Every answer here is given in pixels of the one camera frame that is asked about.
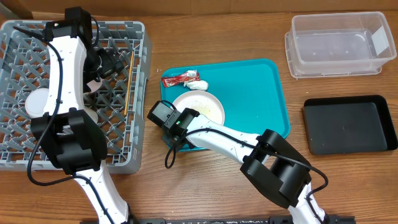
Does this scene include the small pink-white bowl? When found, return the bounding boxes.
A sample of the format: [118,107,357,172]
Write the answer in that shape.
[87,80,102,93]

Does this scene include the wooden chopstick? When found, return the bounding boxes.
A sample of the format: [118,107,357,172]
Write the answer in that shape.
[124,52,134,116]

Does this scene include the large white plate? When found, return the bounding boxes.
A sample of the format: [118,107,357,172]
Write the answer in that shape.
[173,90,225,125]

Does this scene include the white cup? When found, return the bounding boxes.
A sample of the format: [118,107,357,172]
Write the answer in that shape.
[84,107,98,123]

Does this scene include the grey bowl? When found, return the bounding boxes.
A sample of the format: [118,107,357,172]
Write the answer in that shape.
[25,88,49,118]

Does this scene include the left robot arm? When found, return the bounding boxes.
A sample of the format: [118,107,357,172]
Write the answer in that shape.
[30,7,130,223]

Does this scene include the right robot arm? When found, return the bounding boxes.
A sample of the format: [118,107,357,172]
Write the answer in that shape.
[147,100,328,223]

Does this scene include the grey plastic dish rack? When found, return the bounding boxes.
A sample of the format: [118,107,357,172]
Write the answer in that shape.
[1,20,152,174]

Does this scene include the crumpled white tissue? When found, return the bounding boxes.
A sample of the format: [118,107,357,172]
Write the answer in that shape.
[183,80,209,91]

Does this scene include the red snack wrapper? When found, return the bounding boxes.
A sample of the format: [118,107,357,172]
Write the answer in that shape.
[161,70,200,88]

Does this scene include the teal plastic tray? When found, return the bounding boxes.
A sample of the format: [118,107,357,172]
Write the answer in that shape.
[162,58,290,138]

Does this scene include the clear plastic bin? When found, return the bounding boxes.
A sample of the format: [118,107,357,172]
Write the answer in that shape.
[285,12,397,78]

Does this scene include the black plastic tray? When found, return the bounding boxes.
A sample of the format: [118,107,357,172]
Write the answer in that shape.
[302,95,397,155]

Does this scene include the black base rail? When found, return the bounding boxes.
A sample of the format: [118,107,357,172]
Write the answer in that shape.
[80,215,357,224]

